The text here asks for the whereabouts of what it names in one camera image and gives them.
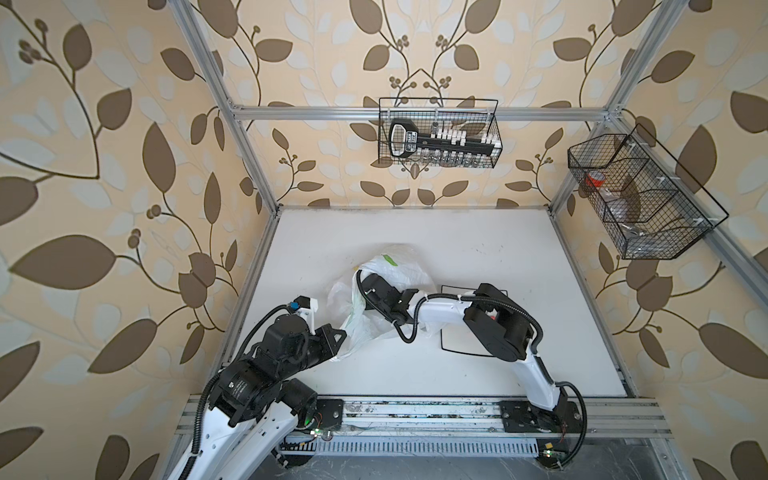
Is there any aluminium corner post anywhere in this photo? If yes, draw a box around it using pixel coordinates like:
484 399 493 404
548 0 688 214

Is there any black outlined white mat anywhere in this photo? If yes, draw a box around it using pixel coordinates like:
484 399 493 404
440 308 492 358

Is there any black socket tool set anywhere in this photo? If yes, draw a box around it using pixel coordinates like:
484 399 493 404
385 119 503 162

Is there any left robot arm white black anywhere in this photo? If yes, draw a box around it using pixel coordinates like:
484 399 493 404
169 296 346 479

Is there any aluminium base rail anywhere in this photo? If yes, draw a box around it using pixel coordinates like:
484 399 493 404
179 394 673 460

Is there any white plastic bag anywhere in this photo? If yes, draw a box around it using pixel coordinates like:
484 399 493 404
326 244 439 361

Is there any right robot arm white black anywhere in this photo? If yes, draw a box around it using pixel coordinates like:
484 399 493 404
355 272 588 435

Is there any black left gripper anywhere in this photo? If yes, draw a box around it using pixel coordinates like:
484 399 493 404
278 323 350 383

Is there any black wire basket wall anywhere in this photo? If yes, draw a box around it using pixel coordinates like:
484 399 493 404
568 124 729 260
377 96 503 169

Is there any black wire basket back wall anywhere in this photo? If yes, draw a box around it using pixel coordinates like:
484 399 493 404
377 96 503 169

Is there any black wire basket right wall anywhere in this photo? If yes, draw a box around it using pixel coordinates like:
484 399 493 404
568 124 729 260

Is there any red capped clear bottle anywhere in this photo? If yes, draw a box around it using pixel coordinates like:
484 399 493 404
584 170 606 191

